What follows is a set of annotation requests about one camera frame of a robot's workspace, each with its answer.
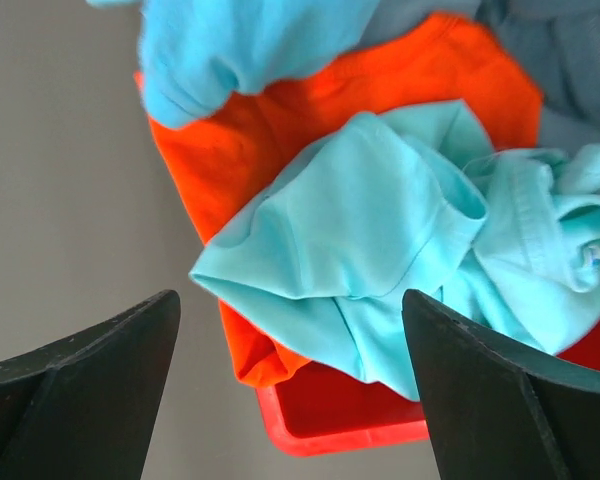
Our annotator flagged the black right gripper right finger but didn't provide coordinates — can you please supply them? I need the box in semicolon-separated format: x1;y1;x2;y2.
402;290;600;479

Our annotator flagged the orange t shirt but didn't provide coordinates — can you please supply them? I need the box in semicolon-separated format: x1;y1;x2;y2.
151;13;543;387

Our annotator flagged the grey blue t shirt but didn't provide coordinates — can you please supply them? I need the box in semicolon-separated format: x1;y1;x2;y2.
472;0;600;151

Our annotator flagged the teal t shirt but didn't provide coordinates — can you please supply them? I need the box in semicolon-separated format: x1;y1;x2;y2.
190;101;600;401

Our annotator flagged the light blue t shirt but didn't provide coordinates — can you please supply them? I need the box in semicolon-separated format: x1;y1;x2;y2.
87;0;406;129

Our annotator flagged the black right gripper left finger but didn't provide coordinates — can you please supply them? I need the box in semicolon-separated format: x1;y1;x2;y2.
0;290;181;479

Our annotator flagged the red plastic bin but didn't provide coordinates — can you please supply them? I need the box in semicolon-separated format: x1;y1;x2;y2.
254;294;600;458

